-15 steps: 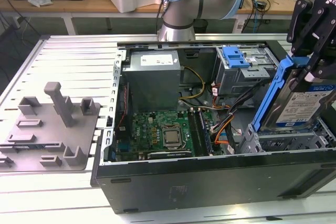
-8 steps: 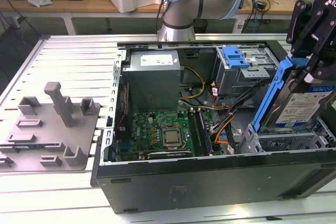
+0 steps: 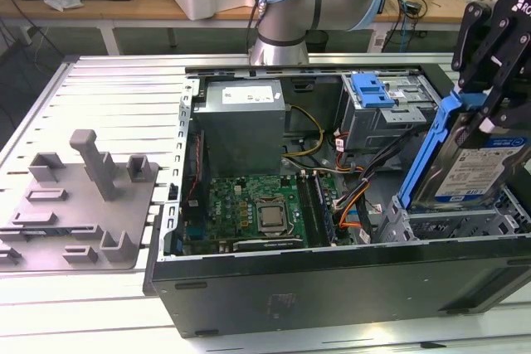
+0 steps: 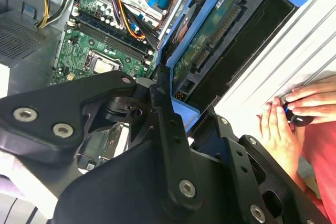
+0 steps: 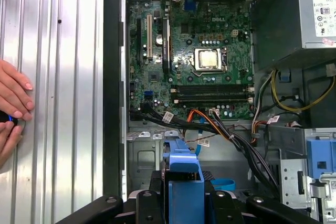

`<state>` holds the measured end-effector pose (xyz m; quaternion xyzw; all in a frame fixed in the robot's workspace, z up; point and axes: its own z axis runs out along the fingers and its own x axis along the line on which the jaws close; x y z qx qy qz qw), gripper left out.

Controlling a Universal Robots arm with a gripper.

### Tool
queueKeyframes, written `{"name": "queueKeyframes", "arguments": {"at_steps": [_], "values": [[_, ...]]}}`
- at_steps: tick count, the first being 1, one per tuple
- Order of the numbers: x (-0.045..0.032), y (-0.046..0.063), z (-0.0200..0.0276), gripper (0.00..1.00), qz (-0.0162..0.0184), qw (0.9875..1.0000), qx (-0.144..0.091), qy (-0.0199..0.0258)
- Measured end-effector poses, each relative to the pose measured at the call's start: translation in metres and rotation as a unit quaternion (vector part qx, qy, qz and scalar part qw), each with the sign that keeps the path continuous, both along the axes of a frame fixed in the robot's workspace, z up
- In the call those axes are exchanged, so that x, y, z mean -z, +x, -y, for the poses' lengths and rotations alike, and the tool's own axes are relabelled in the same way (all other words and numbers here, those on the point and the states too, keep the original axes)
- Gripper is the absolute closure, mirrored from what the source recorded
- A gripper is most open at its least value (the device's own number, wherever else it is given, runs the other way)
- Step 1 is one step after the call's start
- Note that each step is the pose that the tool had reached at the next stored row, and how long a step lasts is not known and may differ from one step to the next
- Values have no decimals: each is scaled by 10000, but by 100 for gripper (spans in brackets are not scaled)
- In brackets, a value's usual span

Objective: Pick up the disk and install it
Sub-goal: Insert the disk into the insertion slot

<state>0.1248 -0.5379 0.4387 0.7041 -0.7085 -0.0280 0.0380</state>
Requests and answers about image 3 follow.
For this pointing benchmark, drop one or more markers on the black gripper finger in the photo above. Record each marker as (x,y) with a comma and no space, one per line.
(471,39)
(508,68)

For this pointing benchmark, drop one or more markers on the hard disk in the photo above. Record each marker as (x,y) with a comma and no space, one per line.
(469,167)

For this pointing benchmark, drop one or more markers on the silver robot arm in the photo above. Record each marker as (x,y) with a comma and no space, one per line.
(290,10)

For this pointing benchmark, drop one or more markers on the metal disk bay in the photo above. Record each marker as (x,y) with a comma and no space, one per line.
(448,225)

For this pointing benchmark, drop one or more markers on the small black adapter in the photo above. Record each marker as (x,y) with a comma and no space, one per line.
(412,8)

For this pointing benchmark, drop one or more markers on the blue drive latch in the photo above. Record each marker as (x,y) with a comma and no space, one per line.
(369,93)

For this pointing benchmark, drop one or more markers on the metal drive cage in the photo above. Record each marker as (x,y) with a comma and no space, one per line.
(373,130)

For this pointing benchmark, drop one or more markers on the black waste bin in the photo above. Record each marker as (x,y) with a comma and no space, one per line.
(318,41)

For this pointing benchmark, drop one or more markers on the black RAM stick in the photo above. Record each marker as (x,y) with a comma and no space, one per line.
(325,213)
(311,211)

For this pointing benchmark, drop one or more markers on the grey power supply unit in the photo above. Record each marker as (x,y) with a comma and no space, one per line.
(238,134)

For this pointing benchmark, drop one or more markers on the silver CPU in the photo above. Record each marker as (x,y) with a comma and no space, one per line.
(274,216)

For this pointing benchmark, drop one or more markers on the CPU socket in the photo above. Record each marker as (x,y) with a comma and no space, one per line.
(274,232)

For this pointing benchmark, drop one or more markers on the black PC case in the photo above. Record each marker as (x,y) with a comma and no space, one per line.
(332,292)

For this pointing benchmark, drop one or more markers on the black graphics card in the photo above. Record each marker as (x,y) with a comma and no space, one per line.
(265,245)

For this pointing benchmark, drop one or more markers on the green motherboard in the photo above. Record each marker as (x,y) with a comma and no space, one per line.
(232,209)

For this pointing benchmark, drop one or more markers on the wooden desk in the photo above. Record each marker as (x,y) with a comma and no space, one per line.
(124,8)

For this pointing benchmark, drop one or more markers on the crumpled white paper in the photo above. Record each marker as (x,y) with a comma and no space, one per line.
(62,1)

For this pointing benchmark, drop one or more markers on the grey parts rack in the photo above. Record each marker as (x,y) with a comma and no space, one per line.
(83,221)

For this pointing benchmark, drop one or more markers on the dark blue RAM stick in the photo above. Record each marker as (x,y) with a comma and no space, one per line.
(31,231)

